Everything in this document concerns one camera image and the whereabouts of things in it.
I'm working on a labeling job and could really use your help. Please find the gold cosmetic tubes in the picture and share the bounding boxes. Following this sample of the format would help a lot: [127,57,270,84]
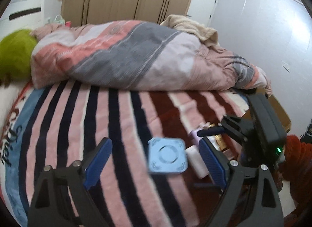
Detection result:
[208,134,230,152]

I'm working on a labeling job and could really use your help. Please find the light blue square device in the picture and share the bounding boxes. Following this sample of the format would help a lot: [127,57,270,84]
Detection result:
[148,137,188,175]

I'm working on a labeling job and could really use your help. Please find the mint green small bag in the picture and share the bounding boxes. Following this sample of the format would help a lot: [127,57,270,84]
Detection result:
[45,14,65,25]

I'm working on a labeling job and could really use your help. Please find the white headboard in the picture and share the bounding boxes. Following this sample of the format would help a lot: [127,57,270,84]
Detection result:
[0,0,44,39]

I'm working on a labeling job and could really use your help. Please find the green fluffy pillow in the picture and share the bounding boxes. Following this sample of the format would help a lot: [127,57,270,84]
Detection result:
[1,29,38,87]

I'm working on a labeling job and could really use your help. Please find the purple small container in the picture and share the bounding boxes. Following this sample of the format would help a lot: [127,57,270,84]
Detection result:
[188,128,206,147]

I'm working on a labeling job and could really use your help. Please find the brown cardboard box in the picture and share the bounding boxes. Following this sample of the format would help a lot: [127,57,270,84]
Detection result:
[268,95,291,133]

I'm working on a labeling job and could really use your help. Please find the red clothed person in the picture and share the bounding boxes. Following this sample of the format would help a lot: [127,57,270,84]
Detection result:
[279,135,311,217]

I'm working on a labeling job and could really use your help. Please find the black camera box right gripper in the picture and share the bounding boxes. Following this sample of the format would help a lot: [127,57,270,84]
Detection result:
[247,94,287,164]

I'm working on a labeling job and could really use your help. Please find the white door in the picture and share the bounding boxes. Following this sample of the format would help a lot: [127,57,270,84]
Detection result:
[186,0,218,26]

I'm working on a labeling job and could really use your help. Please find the white small bottle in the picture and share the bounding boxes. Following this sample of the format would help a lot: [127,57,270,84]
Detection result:
[185,145,209,179]

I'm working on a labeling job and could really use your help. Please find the striped plush bed blanket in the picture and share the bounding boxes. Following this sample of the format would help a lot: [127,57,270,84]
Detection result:
[1,81,249,226]

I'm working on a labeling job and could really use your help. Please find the pink grey striped duvet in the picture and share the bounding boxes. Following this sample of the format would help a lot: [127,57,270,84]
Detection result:
[31,20,272,94]

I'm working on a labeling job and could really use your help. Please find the cream fleece blanket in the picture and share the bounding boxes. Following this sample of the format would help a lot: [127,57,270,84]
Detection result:
[160,14,219,47]

